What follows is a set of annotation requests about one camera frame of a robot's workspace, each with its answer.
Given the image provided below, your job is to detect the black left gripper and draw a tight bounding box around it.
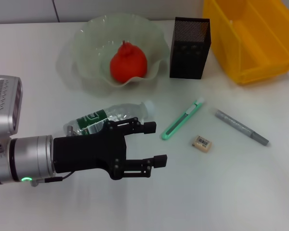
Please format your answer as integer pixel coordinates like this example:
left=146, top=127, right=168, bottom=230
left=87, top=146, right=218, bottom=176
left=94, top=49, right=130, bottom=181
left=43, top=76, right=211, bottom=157
left=53, top=116, right=169, bottom=180

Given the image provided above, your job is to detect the black mesh pen holder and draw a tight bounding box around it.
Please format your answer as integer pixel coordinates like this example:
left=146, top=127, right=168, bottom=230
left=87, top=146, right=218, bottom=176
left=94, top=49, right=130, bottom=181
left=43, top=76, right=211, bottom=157
left=169, top=16, right=211, bottom=79

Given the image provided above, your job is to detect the translucent green wavy fruit plate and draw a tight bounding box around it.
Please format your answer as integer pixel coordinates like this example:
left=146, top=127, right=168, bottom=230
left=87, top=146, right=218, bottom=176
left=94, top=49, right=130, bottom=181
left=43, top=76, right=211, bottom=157
left=73, top=14, right=171, bottom=89

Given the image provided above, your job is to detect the yellow plastic bin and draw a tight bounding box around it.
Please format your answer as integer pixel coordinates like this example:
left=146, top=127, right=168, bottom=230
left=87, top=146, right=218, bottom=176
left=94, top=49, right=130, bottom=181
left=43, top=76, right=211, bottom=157
left=202, top=0, right=289, bottom=85

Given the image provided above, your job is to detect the beige eraser with barcode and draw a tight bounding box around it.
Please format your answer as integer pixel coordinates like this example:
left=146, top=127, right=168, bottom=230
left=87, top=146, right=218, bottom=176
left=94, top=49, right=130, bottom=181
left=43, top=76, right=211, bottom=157
left=190, top=135, right=213, bottom=153

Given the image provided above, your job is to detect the clear water bottle green label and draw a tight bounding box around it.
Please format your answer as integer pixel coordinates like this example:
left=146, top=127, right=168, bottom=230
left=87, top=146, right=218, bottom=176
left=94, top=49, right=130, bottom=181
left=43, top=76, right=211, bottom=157
left=63, top=100, right=156, bottom=137

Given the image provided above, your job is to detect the mint green utility knife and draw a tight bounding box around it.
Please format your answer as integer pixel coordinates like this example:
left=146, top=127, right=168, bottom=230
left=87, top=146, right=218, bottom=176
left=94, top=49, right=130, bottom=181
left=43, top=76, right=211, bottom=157
left=161, top=97, right=206, bottom=141

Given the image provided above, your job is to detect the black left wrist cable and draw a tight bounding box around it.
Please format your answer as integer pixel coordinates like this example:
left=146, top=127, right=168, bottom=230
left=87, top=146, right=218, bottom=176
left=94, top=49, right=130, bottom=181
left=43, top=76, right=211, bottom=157
left=30, top=171, right=73, bottom=187

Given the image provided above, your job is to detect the grey marker pen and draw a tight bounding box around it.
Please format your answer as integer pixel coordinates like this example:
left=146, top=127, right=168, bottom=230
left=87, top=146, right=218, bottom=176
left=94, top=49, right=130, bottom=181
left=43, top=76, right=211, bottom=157
left=214, top=108, right=270, bottom=146

